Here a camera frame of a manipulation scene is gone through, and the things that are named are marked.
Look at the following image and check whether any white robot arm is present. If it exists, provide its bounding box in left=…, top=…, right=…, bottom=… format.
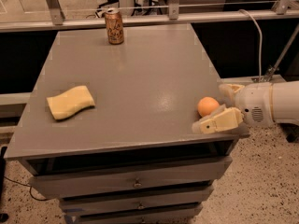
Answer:
left=192, top=81, right=299, bottom=134

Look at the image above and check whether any white cable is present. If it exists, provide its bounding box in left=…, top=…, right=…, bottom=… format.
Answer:
left=238, top=8, right=263, bottom=83

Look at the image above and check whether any orange soda can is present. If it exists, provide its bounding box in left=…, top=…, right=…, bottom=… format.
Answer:
left=105, top=7, right=124, bottom=45

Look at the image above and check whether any grey drawer cabinet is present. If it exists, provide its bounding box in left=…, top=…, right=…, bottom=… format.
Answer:
left=6, top=24, right=249, bottom=224

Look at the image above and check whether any metal railing frame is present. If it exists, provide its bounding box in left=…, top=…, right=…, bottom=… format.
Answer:
left=0, top=0, right=299, bottom=32

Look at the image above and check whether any yellow sponge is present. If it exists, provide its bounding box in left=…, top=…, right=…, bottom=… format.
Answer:
left=46, top=86, right=95, bottom=120

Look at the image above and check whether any black floor cable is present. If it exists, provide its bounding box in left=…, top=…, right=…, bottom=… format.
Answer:
left=3, top=175, right=48, bottom=203

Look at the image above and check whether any orange fruit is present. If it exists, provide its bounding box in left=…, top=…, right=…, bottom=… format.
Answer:
left=197, top=97, right=220, bottom=117

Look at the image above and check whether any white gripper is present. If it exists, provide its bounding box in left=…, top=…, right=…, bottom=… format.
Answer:
left=192, top=82, right=274, bottom=134

